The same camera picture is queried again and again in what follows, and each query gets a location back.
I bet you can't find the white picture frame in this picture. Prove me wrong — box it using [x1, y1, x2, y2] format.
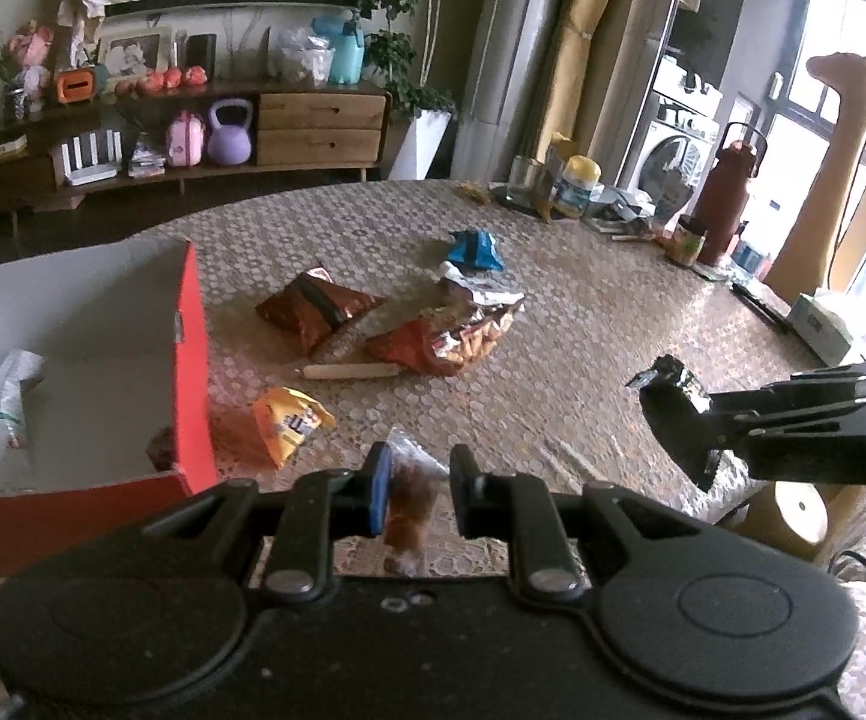
[94, 25, 173, 84]

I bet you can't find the tissue box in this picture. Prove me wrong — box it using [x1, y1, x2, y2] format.
[788, 292, 855, 368]

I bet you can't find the green potted tree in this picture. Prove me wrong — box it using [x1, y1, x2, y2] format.
[349, 0, 458, 119]

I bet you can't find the brown red snack packet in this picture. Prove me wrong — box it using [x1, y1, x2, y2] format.
[256, 265, 386, 358]

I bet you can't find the stack of magazines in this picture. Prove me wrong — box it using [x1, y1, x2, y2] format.
[586, 183, 675, 238]

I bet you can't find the white router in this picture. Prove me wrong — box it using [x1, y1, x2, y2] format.
[56, 128, 123, 189]

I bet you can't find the black cable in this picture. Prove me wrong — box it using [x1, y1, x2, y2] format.
[829, 550, 866, 587]

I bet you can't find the white washing machine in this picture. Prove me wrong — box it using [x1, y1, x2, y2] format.
[623, 58, 724, 212]

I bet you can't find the yellow curtain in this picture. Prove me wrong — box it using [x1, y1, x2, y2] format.
[537, 0, 634, 160]

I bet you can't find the clear packet brown snack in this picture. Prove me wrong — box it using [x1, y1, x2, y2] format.
[379, 426, 450, 580]

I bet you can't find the wooden TV cabinet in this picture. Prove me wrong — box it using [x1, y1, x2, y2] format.
[0, 77, 394, 217]

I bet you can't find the black speaker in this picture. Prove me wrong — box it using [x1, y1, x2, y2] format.
[182, 33, 218, 73]

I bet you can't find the glass vase with greenery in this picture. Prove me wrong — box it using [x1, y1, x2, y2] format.
[0, 51, 29, 122]

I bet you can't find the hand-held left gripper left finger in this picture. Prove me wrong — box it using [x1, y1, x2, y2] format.
[133, 442, 393, 605]

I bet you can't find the yellow bottle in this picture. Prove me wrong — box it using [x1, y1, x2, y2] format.
[533, 130, 577, 223]

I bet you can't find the beige giraffe toy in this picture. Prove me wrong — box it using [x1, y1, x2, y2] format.
[769, 51, 866, 302]

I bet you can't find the pink bag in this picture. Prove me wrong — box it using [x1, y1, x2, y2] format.
[166, 110, 207, 168]

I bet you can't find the orange slotted box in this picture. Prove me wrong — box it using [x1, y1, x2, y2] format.
[53, 68, 101, 105]

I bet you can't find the clear plastic bag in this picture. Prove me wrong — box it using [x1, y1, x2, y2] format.
[275, 25, 337, 86]

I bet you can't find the blue snack packet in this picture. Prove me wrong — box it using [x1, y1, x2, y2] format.
[447, 228, 506, 273]

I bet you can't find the red cardboard box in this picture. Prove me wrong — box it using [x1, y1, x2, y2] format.
[0, 238, 221, 580]

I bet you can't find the dark round tray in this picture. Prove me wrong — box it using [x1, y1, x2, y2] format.
[492, 183, 555, 215]

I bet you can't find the small dark brown packet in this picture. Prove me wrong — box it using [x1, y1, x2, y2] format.
[145, 425, 179, 470]

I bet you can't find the black tablet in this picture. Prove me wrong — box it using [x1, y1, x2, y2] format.
[728, 277, 795, 332]

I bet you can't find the purple kettlebell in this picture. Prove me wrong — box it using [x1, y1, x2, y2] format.
[205, 98, 257, 165]

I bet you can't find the clear drinking glass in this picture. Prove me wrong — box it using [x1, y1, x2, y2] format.
[508, 155, 547, 204]

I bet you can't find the yellow lidded canister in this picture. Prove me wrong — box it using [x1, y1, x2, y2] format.
[556, 155, 603, 221]

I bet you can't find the teal spray bottle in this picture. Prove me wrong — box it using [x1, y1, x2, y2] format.
[326, 14, 367, 86]

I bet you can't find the white silver snack packet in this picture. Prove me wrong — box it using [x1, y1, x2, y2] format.
[439, 260, 528, 309]

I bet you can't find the dark small snack packet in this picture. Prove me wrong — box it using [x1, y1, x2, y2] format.
[626, 355, 713, 401]

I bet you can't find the wooden stick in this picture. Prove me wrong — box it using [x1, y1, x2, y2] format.
[301, 361, 401, 384]

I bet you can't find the grey standing air conditioner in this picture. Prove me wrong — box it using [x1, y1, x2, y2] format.
[451, 0, 578, 182]

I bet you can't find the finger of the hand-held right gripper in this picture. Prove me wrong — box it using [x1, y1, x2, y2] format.
[641, 385, 753, 492]

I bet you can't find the red-brown thermos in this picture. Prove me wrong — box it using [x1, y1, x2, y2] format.
[691, 121, 768, 268]

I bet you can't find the orange chips packet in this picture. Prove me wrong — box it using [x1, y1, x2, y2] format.
[364, 298, 529, 377]

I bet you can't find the beige round stool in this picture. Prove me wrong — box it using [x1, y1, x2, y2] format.
[746, 478, 840, 561]

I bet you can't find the pink doll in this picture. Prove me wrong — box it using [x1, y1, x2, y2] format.
[4, 21, 56, 103]

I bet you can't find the stack of booklets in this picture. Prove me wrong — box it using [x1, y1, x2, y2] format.
[128, 136, 168, 180]

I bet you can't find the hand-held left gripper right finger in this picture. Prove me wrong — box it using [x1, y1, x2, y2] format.
[450, 444, 711, 605]

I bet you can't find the white planter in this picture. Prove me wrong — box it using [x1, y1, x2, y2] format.
[389, 108, 453, 182]

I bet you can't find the yellow snack packet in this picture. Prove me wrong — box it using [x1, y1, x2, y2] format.
[251, 385, 337, 470]

